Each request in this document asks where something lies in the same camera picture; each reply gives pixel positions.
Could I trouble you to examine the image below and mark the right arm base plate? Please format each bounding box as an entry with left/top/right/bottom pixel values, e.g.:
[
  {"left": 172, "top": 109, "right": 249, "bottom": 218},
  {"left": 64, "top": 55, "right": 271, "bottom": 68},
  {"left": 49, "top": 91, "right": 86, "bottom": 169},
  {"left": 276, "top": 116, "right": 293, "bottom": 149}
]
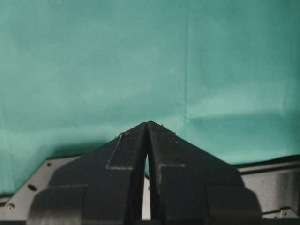
[{"left": 0, "top": 156, "right": 78, "bottom": 221}]

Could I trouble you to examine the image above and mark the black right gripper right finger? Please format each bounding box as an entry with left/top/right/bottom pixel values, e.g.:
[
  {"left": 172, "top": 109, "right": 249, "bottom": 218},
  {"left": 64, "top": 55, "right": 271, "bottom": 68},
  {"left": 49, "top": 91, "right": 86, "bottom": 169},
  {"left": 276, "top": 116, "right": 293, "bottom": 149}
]
[{"left": 148, "top": 121, "right": 261, "bottom": 221}]

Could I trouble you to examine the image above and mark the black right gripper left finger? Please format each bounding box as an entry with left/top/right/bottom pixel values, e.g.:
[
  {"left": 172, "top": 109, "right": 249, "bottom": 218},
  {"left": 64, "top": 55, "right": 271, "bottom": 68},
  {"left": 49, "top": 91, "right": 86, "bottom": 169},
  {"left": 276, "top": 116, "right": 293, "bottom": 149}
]
[{"left": 28, "top": 123, "right": 147, "bottom": 221}]

